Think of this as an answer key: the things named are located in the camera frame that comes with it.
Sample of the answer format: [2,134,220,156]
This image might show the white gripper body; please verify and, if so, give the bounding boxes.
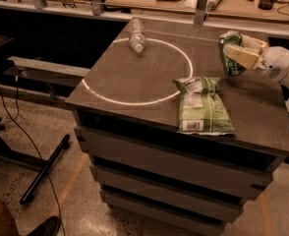
[258,46,289,83]

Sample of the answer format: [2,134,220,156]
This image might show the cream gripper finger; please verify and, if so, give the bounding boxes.
[223,44,262,70]
[241,34,268,54]

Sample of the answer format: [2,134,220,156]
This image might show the green soda can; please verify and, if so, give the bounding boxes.
[218,30,246,77]

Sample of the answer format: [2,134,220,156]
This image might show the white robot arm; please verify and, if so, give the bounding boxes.
[223,34,289,109]

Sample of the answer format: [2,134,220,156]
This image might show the black tape roll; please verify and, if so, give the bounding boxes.
[259,0,276,10]

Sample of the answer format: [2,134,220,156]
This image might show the green chip bag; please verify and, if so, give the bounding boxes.
[174,77,235,136]

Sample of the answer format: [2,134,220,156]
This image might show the clear plastic water bottle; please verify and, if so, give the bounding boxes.
[128,18,146,53]

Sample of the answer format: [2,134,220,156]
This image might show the grey drawer cabinet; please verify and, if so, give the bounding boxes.
[68,20,289,236]

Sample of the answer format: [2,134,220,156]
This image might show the black shoe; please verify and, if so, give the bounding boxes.
[27,216,61,236]

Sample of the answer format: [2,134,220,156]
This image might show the black chair base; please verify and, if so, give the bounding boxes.
[0,118,70,206]

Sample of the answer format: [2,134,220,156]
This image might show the metal bracket post right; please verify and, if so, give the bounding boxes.
[194,0,207,26]

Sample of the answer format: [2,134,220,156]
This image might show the black floor cable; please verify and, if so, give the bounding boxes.
[0,70,66,236]

